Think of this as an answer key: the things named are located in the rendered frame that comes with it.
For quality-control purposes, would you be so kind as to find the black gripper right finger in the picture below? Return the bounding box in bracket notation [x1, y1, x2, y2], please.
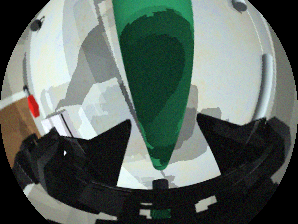
[196, 113, 266, 175]

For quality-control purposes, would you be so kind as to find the white cylindrical tube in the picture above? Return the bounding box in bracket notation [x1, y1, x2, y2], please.
[251, 53, 273, 121]

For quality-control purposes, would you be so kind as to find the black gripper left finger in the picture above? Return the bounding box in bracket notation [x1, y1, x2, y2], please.
[57, 120, 132, 185]

